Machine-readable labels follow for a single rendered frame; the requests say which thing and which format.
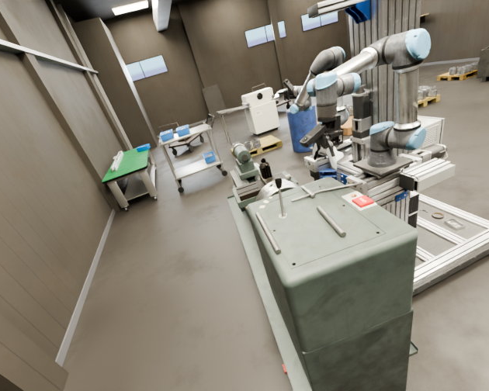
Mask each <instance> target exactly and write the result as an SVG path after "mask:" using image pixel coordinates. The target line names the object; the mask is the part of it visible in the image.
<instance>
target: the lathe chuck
mask: <svg viewBox="0 0 489 391"><path fill-rule="evenodd" d="M271 184H273V185H274V186H273V187H271V188H269V186H270V185H271ZM282 185H296V186H299V185H298V184H297V183H296V182H293V181H286V179H282ZM274 188H276V184H275V181H272V182H270V183H268V184H267V185H265V186H264V187H263V188H262V189H261V190H260V192H259V193H258V195H257V197H256V200H255V201H256V202H257V201H259V200H261V199H263V198H264V197H265V196H266V195H267V194H268V193H269V192H270V191H271V190H273V189H274Z"/></svg>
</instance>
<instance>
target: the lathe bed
mask: <svg viewBox="0 0 489 391"><path fill-rule="evenodd" d="M254 165H255V166H256V168H257V169H258V171H259V175H260V174H261V172H260V169H259V166H260V165H259V164H258V163H254ZM230 173H231V177H232V179H233V182H234V186H235V188H237V187H239V186H241V185H245V184H249V183H252V182H256V181H258V180H261V179H260V176H259V175H255V176H252V177H250V178H246V179H244V180H241V179H240V177H239V175H238V173H237V172H236V171H234V170H233V171H230ZM389 327H390V328H389ZM381 329H382V330H381ZM378 330H379V331H378ZM387 330H388V331H387V345H389V344H392V332H393V324H391V325H389V326H387ZM381 331H382V332H381ZM376 332H377V333H376ZM372 333H373V334H375V337H374V335H373V334H372ZM371 334H372V336H370V335H371ZM371 334H369V333H368V334H367V335H368V336H367V335H366V336H365V337H364V335H363V336H362V337H363V339H362V337H357V338H356V339H355V338H354V339H355V340H350V341H346V342H345V343H344V344H343V343H342V344H339V345H337V346H334V347H333V348H329V349H328V350H325V351H322V352H320V353H318V355H319V359H320V363H321V367H322V368H321V369H322V372H326V371H328V370H330V369H333V368H336V367H338V366H340V365H343V364H345V363H347V362H350V361H352V360H355V358H360V357H362V356H364V355H367V354H369V353H372V352H374V351H377V350H379V349H381V348H385V328H380V329H377V330H374V331H373V332H372V331H371ZM379 334H380V335H382V336H378V335H379ZM379 337H380V338H379ZM381 337H382V338H381ZM369 338H371V339H369ZM375 338H376V339H375ZM377 338H378V341H377ZM357 339H359V340H357ZM368 339H369V340H370V341H369V340H368ZM372 339H373V340H372ZM357 341H358V342H357ZM364 341H365V342H364ZM372 341H373V343H372ZM376 341H377V342H376ZM374 342H375V343H374ZM363 343H364V344H363ZM367 343H368V344H367ZM349 345H350V346H351V347H349ZM354 345H355V346H354ZM356 345H357V346H356ZM369 345H370V346H369ZM371 345H372V346H371ZM343 346H344V347H343ZM367 346H368V347H367ZM366 347H367V349H366ZM360 348H362V350H363V352H362V350H361V349H360ZM333 349H334V350H333ZM346 349H347V350H346ZM349 349H350V350H349ZM370 349H371V350H370ZM332 352H333V353H332ZM346 352H347V353H348V354H347V353H346ZM349 352H350V353H349ZM355 352H357V353H358V354H356V353H355ZM330 353H331V354H330ZM342 353H343V354H342ZM354 353H355V354H354ZM347 355H348V356H347ZM356 355H357V356H356ZM354 356H355V357H354ZM343 359H344V360H343ZM340 360H341V361H340ZM346 360H347V361H346ZM339 363H340V364H339ZM334 365H336V366H335V367H334Z"/></svg>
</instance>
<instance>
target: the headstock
mask: <svg viewBox="0 0 489 391"><path fill-rule="evenodd" d="M343 185H344V184H342V183H341V182H339V181H337V180H335V179H333V178H332V177H325V178H322V179H319V180H317V181H314V182H310V183H308V184H306V185H303V186H304V187H306V189H309V190H310V191H312V192H316V191H319V190H323V189H330V188H334V187H339V186H343ZM352 192H355V190H353V189H351V188H349V187H347V188H343V189H336V190H331V191H327V192H321V193H318V194H316V195H315V197H314V198H313V199H312V198H311V197H310V196H309V197H307V198H304V199H301V200H298V201H296V202H291V200H292V199H296V198H299V197H301V196H305V195H307V193H306V192H305V191H304V190H303V189H301V186H299V187H296V188H294V189H291V190H288V191H285V192H282V199H283V209H284V213H286V214H287V217H286V218H283V219H282V218H279V215H280V214H282V213H281V207H280V201H279V194H277V195H273V196H270V197H272V198H271V199H270V198H269V197H268V198H265V199H261V200H259V201H257V202H253V203H250V204H248V206H247V211H248V216H249V219H250V221H251V226H252V229H253V231H254V234H255V239H256V241H257V244H258V249H259V251H260V254H261V256H262V260H263V262H264V264H265V267H266V270H267V272H268V273H269V277H270V279H271V281H272V284H273V286H274V288H275V290H276V293H277V296H278V297H279V301H280V302H281V304H282V307H283V309H284V312H285V314H286V317H287V319H288V321H289V323H290V326H291V328H292V330H293V333H294V335H295V338H296V340H297V343H298V345H299V347H300V349H301V351H303V352H306V353H307V352H310V351H313V350H316V349H318V348H321V347H324V346H325V345H328V344H331V343H333V342H336V341H338V340H341V339H342V338H345V337H348V336H350V335H353V334H356V333H358V332H360V331H362V330H365V329H368V328H370V327H373V326H376V325H377V324H381V323H383V322H385V321H387V320H390V319H393V318H395V317H398V316H400V315H402V314H405V313H408V312H410V311H411V305H412V296H413V288H414V270H415V262H416V252H417V243H418V231H417V230H416V229H415V228H413V227H412V226H410V225H409V224H407V223H405V222H404V221H403V220H401V219H399V218H398V217H396V216H395V215H393V214H392V213H390V212H388V211H387V210H385V209H384V208H382V207H381V206H379V205H375V206H372V207H369V208H367V209H364V210H361V211H360V210H358V209H357V208H355V207H354V206H353V205H352V204H351V203H349V202H348V201H346V200H345V199H343V198H342V196H345V195H347V194H349V193H352ZM265 200H267V201H269V202H268V203H264V202H263V201H265ZM260 206H265V207H264V208H259V207H260ZM318 206H321V207H322V208H323V209H324V210H325V211H326V212H327V213H328V214H329V215H330V216H331V218H332V219H333V220H334V221H335V222H336V223H337V224H338V225H339V226H340V227H341V228H342V229H343V230H344V231H345V232H346V235H345V236H344V237H341V236H340V235H339V234H338V233H337V231H336V230H335V229H334V228H333V227H332V226H331V224H330V223H329V222H328V221H327V220H326V219H325V218H324V217H323V216H322V215H321V214H320V213H319V211H318V210H317V207H318ZM256 213H260V214H261V216H262V218H263V220H264V221H265V223H266V225H267V227H268V228H269V230H270V232H271V234H272V235H273V237H274V239H275V241H276V243H277V244H278V246H279V248H280V250H281V253H280V254H276V253H275V252H274V250H273V248H272V245H271V244H270V242H269V239H268V238H267V236H266V235H265V232H264V230H263V229H262V226H261V225H260V223H259V221H258V219H257V217H256V215H255V214H256Z"/></svg>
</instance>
